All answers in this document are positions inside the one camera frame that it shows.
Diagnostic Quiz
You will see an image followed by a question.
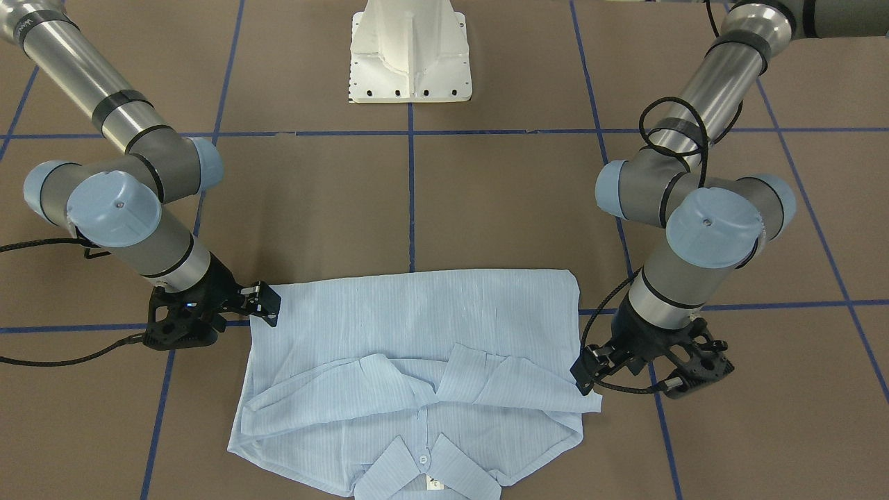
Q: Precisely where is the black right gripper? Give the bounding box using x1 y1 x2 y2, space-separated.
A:
184 256 281 327

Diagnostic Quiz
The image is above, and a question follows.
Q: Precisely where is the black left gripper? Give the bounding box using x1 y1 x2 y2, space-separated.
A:
570 299 691 397

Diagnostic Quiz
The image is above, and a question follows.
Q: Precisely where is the light blue button-up shirt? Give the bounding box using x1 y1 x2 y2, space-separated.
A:
228 269 602 499

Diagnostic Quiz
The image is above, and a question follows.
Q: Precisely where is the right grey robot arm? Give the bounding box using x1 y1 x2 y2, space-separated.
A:
2 1 241 328

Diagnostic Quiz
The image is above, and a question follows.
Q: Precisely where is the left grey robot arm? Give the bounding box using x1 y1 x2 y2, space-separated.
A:
570 1 887 399

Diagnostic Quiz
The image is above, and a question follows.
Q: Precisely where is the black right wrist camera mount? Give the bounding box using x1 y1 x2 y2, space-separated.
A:
142 287 226 351

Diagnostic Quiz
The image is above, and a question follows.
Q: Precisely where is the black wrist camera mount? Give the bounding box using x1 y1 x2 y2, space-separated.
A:
665 317 736 399
142 287 226 351

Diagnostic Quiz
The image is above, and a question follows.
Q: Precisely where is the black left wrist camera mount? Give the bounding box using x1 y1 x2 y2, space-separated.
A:
665 317 736 399

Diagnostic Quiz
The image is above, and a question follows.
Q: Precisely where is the black braided cable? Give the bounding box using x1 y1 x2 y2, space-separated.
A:
580 0 772 397
0 236 150 367

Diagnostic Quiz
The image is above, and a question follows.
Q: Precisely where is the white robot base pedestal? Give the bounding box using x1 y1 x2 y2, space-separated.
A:
347 1 473 103

